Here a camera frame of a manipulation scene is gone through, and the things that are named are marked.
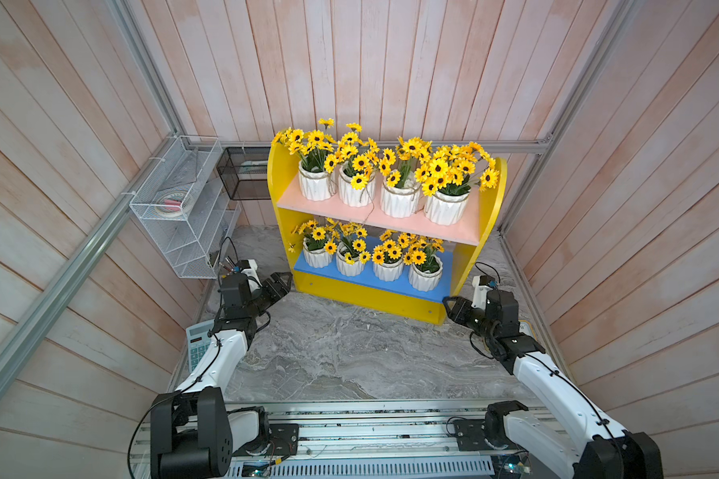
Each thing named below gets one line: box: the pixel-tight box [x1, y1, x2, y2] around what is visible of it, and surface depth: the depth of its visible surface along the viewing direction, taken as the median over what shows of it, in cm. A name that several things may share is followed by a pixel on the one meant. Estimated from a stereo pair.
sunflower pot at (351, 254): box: [335, 221, 372, 277], surface depth 83 cm
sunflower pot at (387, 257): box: [371, 229, 404, 282], surface depth 79 cm
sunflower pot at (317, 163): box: [271, 117, 338, 202], surface depth 67 cm
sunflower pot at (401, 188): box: [379, 135, 434, 219], surface depth 64 cm
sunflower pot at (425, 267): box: [408, 238, 445, 293], surface depth 83 cm
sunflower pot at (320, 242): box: [291, 219, 340, 269], surface depth 87 cm
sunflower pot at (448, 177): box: [414, 141, 501, 227], surface depth 60 cm
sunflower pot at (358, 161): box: [334, 122, 381, 208], surface depth 63 cm
